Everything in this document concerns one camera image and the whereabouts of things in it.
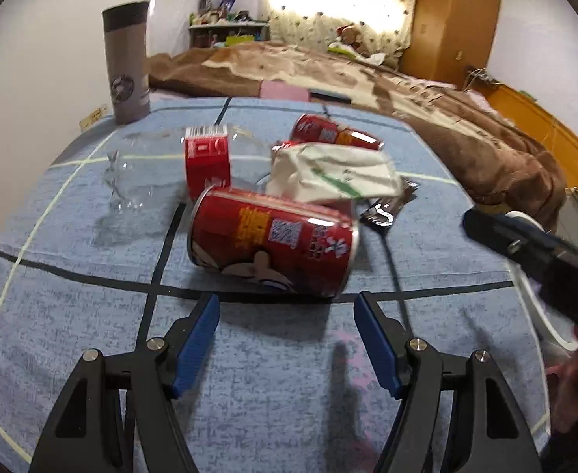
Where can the wooden wardrobe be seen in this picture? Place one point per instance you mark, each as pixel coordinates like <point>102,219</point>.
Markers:
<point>450,38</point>

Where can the red chips can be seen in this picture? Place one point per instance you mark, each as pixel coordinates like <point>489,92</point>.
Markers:
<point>274,242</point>
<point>316,128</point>

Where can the brown bed blanket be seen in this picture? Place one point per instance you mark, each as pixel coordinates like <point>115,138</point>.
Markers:
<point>498,165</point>

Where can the cluttered white shelf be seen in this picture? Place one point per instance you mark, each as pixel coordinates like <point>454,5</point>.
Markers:
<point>224,27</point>

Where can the grey thermos bottle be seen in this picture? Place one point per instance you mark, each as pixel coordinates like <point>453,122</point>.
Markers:
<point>125,29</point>

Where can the brown snack wrapper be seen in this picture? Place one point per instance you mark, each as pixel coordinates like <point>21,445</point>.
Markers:
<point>382,213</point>

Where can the pink notebook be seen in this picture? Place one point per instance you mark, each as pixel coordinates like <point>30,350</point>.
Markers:
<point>282,91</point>

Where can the wall power socket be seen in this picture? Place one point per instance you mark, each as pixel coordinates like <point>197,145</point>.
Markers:
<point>92,118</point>

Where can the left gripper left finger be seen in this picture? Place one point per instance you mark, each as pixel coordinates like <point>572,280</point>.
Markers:
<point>84,431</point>

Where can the clear plastic cola bottle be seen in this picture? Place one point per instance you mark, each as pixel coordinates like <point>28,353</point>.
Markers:
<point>152,169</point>

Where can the wooden headboard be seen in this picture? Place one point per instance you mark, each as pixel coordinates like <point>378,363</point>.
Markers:
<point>537,123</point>

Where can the teddy bear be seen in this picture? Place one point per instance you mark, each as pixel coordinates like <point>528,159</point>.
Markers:
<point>351,36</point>

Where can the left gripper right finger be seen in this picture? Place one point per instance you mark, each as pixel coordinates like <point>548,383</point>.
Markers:
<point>488,431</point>

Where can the dotted window curtain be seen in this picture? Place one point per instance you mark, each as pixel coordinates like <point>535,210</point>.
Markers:
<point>384,26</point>

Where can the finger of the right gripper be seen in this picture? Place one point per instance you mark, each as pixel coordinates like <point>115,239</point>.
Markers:
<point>520,242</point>

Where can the white paper bag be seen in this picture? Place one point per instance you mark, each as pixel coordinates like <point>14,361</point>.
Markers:
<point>321,173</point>

